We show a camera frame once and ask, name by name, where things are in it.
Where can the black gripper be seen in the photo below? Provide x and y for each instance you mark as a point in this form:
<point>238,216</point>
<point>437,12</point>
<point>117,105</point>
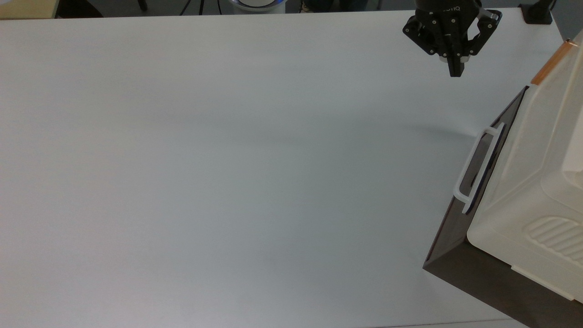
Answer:
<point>448,18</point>

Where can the dark brown base cabinet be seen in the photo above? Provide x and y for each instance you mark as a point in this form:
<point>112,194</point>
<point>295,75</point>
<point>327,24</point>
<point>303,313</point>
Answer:
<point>473,278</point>

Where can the black tripod leg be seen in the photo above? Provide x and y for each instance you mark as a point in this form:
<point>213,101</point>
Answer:
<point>201,7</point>

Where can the cream cabinet door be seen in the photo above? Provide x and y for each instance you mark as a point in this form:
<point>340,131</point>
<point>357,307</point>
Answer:
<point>524,146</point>

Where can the black table clamp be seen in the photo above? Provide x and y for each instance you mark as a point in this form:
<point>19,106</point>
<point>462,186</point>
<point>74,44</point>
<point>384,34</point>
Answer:
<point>536,13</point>

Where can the cream cabinet body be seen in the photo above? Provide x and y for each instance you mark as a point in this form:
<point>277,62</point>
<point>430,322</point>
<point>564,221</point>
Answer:
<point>514,237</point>

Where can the light wooden table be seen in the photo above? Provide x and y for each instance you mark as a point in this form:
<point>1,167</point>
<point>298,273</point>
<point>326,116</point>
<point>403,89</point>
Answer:
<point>25,8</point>

